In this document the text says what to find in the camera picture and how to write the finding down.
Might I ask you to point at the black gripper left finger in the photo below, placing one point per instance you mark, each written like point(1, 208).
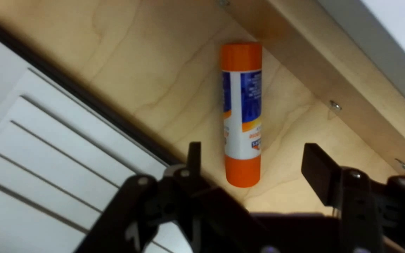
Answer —
point(174, 210)

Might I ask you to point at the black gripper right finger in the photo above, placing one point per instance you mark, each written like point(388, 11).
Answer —
point(366, 210)

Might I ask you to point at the orange capped glue stick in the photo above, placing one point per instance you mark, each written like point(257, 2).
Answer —
point(242, 116)

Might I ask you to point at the wooden drawer with white front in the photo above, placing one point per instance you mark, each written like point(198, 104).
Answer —
point(165, 70)

